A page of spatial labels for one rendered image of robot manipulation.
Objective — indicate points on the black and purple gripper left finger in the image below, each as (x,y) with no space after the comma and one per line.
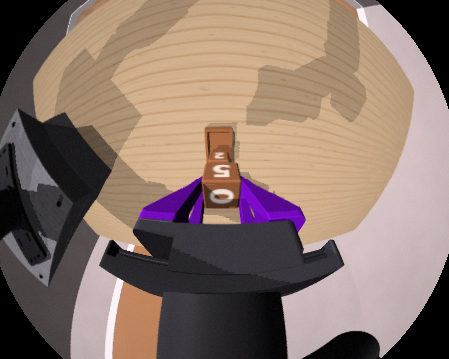
(178,205)

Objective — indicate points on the brown number cube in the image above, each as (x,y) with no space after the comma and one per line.
(218,157)
(221,185)

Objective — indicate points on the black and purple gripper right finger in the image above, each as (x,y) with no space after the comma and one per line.
(267,207)

